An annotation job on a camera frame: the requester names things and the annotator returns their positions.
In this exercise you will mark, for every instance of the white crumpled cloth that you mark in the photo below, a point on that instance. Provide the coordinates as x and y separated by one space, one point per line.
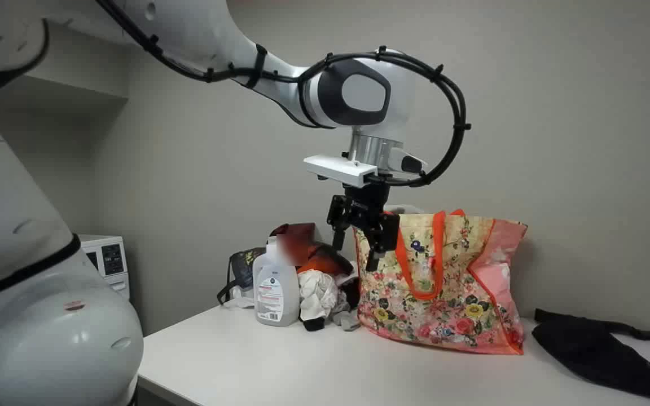
318 294

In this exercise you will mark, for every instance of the white plastic detergent jug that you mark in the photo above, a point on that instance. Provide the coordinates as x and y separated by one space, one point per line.
275 287

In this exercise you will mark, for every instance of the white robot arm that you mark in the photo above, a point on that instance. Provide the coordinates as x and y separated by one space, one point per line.
65 337

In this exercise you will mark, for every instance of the black cloth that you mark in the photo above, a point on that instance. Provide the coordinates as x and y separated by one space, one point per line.
591 351

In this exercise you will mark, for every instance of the black tote bag colourful text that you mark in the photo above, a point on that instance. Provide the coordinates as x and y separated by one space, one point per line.
239 278

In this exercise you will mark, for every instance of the dark red bag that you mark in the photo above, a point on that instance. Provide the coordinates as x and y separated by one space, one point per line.
307 252

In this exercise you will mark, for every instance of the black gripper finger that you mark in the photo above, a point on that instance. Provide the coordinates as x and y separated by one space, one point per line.
339 234
382 237

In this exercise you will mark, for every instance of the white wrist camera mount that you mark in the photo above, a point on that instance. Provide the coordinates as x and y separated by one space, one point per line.
360 174

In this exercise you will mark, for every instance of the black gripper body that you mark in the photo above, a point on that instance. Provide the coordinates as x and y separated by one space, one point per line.
361 208

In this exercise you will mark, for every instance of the floral tote bag orange handles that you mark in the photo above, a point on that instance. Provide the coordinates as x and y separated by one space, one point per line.
444 283

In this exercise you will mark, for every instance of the white appliance with display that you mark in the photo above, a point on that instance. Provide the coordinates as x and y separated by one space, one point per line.
109 257

